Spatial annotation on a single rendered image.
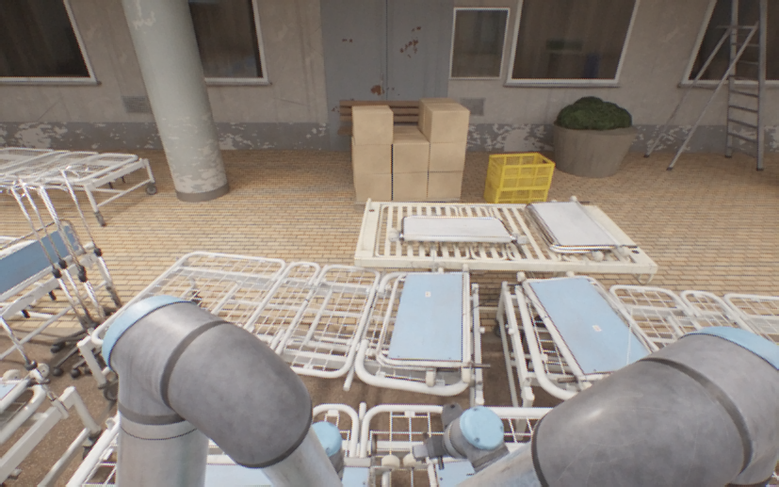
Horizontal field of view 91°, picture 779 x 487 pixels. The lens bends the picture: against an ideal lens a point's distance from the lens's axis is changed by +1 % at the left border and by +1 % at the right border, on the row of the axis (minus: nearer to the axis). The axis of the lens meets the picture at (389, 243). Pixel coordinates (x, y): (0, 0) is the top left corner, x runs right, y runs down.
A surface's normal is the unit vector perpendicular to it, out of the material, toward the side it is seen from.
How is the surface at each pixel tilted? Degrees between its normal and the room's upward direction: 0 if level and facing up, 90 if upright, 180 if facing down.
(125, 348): 53
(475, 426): 20
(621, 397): 38
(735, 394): 25
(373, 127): 90
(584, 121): 73
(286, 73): 90
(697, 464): 59
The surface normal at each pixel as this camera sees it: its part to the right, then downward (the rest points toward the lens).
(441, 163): 0.09, 0.50
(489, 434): 0.15, -0.67
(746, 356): 0.04, -0.82
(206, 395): 0.00, -0.07
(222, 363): 0.29, -0.53
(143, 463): 0.07, 0.20
